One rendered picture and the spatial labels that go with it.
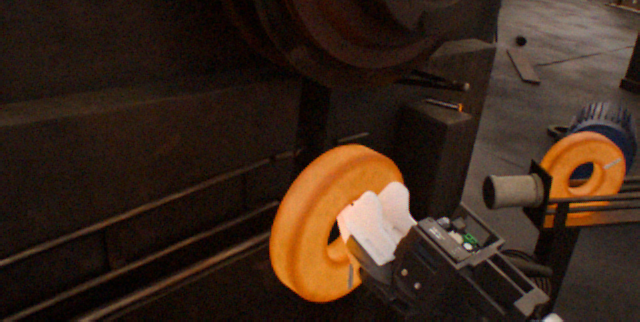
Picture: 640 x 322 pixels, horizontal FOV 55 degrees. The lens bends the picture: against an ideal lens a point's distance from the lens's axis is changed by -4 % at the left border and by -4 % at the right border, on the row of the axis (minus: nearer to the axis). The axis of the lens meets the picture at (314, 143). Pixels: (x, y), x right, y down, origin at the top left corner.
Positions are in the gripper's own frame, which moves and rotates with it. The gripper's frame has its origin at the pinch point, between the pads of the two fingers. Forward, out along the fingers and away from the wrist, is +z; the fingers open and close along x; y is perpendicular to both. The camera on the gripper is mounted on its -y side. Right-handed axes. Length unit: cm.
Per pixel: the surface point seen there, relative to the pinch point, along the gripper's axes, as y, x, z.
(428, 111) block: -10.4, -40.9, 18.4
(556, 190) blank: -17, -60, -1
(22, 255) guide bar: -17.8, 22.9, 20.5
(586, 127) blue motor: -72, -217, 41
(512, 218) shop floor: -100, -169, 33
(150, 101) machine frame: -4.3, 6.3, 25.9
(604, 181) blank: -14, -67, -6
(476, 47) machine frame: -6, -62, 26
